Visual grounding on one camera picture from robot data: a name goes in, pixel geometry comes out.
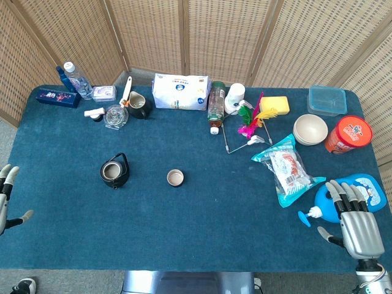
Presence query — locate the dark blue bottle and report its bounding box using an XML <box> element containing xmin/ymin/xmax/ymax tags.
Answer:
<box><xmin>56</xmin><ymin>66</ymin><xmax>77</xmax><ymax>93</ymax></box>

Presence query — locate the white plastic jar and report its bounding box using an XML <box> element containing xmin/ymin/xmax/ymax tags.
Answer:
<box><xmin>224</xmin><ymin>83</ymin><xmax>254</xmax><ymax>116</ymax></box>

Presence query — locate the small black teacup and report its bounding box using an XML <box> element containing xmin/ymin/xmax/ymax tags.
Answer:
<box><xmin>166</xmin><ymin>168</ymin><xmax>185</xmax><ymax>188</ymax></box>

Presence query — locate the black cast iron teapot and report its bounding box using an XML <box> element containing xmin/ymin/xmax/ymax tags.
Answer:
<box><xmin>100</xmin><ymin>152</ymin><xmax>130</xmax><ymax>190</ymax></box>

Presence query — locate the orange snack canister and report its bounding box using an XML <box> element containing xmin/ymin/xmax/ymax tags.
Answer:
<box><xmin>324</xmin><ymin>115</ymin><xmax>374</xmax><ymax>155</ymax></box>

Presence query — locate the clear blue plastic container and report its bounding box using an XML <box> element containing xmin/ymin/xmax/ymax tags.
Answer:
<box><xmin>307</xmin><ymin>85</ymin><xmax>347</xmax><ymax>117</ymax></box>

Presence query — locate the iced tea bottle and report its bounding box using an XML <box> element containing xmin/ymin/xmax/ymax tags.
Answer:
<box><xmin>207</xmin><ymin>81</ymin><xmax>227</xmax><ymax>135</ymax></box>

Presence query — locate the white handled brush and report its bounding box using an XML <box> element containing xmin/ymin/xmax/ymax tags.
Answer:
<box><xmin>119</xmin><ymin>76</ymin><xmax>133</xmax><ymax>108</ymax></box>

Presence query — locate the black ceramic pitcher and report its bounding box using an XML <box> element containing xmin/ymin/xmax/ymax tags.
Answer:
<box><xmin>127</xmin><ymin>91</ymin><xmax>153</xmax><ymax>120</ymax></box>

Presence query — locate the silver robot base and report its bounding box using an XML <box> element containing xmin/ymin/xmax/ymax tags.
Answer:
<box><xmin>121</xmin><ymin>270</ymin><xmax>262</xmax><ymax>294</ymax></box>

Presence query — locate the beige bowl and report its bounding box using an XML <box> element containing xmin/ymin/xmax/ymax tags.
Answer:
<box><xmin>292</xmin><ymin>113</ymin><xmax>329</xmax><ymax>146</ymax></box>

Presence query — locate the blue cartoon pump bottle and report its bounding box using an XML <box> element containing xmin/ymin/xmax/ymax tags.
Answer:
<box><xmin>298</xmin><ymin>173</ymin><xmax>388</xmax><ymax>228</ymax></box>

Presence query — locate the black and white shoe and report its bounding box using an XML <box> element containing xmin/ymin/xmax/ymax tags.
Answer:
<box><xmin>10</xmin><ymin>277</ymin><xmax>37</xmax><ymax>294</ymax></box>

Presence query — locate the small card box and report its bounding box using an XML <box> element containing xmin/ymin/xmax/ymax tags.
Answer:
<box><xmin>91</xmin><ymin>85</ymin><xmax>118</xmax><ymax>103</ymax></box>

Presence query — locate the white tissue pack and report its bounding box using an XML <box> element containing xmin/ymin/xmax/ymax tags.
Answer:
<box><xmin>151</xmin><ymin>73</ymin><xmax>213</xmax><ymax>111</ymax></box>

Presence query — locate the clear water bottle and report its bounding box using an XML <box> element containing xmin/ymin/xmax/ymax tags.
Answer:
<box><xmin>63</xmin><ymin>61</ymin><xmax>94</xmax><ymax>100</ymax></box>

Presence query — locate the blue table cloth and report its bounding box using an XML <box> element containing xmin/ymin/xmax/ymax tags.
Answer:
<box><xmin>0</xmin><ymin>84</ymin><xmax>392</xmax><ymax>274</ymax></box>

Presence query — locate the yellow sponge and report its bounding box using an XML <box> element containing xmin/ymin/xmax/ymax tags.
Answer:
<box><xmin>258</xmin><ymin>96</ymin><xmax>290</xmax><ymax>116</ymax></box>

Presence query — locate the dark blue printed box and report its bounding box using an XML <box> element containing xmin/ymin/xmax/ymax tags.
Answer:
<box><xmin>35</xmin><ymin>88</ymin><xmax>81</xmax><ymax>109</ymax></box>

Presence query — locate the woven bamboo folding screen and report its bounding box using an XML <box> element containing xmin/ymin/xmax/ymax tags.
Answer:
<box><xmin>0</xmin><ymin>0</ymin><xmax>392</xmax><ymax>212</ymax></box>

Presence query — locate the colourful feather shuttlecock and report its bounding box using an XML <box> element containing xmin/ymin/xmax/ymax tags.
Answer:
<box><xmin>237</xmin><ymin>91</ymin><xmax>279</xmax><ymax>139</ymax></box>

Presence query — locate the clear glass cup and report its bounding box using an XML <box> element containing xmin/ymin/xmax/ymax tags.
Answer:
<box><xmin>104</xmin><ymin>104</ymin><xmax>129</xmax><ymax>130</ymax></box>

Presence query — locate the teal snack bag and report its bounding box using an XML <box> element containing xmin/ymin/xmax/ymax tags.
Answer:
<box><xmin>251</xmin><ymin>133</ymin><xmax>326</xmax><ymax>209</ymax></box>

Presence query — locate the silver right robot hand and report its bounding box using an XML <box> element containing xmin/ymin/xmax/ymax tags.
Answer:
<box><xmin>317</xmin><ymin>179</ymin><xmax>385</xmax><ymax>260</ymax></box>

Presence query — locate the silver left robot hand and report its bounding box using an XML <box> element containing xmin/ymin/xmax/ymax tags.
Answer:
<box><xmin>0</xmin><ymin>164</ymin><xmax>34</xmax><ymax>236</ymax></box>

